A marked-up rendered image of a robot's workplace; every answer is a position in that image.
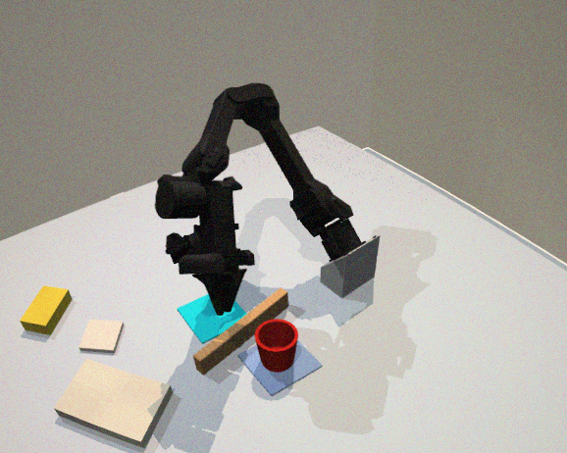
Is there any red cup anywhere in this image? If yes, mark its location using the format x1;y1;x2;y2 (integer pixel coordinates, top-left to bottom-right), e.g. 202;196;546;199
255;319;298;373

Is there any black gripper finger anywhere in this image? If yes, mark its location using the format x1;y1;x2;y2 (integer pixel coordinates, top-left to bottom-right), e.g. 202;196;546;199
192;273;232;316
224;269;247;312

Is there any beige flat square tile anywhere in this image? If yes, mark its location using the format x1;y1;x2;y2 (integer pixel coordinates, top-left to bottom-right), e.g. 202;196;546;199
78;320;124;353

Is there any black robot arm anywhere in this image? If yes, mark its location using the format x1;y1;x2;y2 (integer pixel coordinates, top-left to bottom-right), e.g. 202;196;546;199
154;82;366;264

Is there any tan wooden bar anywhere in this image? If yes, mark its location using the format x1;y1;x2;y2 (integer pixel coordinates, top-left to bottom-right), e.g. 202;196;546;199
193;288;288;375

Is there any yellow rectangular block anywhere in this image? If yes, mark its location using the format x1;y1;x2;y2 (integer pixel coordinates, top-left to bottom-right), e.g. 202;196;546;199
20;286;72;335

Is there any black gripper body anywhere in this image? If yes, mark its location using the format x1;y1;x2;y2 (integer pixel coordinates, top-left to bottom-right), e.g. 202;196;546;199
179;217;255;275

